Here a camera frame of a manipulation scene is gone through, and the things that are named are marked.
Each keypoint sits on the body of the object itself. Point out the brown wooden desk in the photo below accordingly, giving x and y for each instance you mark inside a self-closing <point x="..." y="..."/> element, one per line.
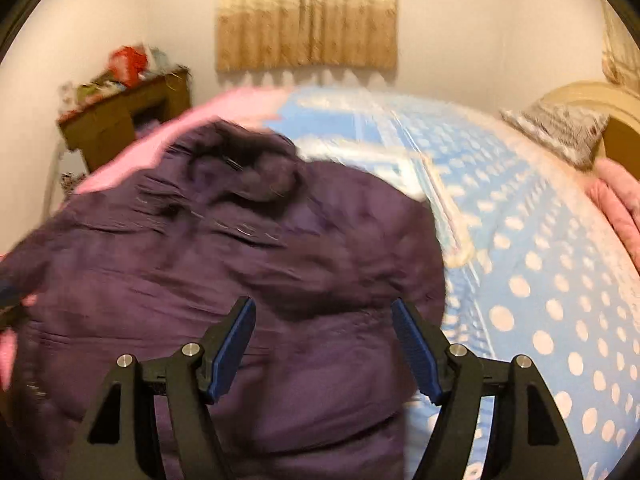
<point x="105" y="130"/>

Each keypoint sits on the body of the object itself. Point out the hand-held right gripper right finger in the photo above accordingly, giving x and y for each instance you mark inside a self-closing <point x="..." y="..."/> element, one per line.
<point x="417" y="355"/>

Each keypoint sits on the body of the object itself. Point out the pale blue plastic bag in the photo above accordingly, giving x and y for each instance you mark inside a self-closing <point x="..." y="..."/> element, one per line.
<point x="159" y="62"/>

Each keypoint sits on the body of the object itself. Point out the beige patterned curtain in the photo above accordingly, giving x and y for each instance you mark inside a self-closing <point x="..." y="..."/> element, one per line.
<point x="305" y="15"/>

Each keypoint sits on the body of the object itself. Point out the white printed bag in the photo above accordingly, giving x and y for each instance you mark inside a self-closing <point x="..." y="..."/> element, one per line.
<point x="70" y="175"/>

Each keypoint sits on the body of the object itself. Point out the cream floral curtain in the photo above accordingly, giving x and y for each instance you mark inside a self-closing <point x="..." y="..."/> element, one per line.
<point x="620" y="55"/>

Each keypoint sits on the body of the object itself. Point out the red plastic bag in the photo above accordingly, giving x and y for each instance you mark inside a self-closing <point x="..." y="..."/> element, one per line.
<point x="129" y="65"/>

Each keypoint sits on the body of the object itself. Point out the pink and blue dotted bedspread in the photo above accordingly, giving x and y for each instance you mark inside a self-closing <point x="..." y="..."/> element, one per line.
<point x="525" y="260"/>

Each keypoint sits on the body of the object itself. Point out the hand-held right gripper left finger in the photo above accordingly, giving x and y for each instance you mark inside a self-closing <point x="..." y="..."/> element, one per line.
<point x="232" y="355"/>

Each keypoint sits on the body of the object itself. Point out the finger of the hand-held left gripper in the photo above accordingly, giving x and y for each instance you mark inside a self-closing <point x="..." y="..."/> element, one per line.
<point x="10" y="287"/>

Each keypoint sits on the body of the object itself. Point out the folded pink cloth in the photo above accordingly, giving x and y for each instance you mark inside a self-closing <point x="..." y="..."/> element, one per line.
<point x="149" y="125"/>

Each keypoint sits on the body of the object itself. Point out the patterned grey pillow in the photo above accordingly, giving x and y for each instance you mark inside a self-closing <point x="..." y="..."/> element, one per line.
<point x="560" y="130"/>

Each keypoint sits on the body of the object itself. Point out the dark purple garment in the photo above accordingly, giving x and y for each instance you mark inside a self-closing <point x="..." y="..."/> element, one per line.
<point x="300" y="240"/>

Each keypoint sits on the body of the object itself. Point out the green and white packets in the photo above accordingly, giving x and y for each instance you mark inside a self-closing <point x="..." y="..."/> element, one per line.
<point x="92" y="91"/>

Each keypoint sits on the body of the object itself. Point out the pink fluffy blanket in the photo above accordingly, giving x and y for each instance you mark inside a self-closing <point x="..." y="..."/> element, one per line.
<point x="617" y="200"/>

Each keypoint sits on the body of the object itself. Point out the cream bed headboard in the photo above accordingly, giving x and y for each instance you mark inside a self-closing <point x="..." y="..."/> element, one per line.
<point x="590" y="92"/>

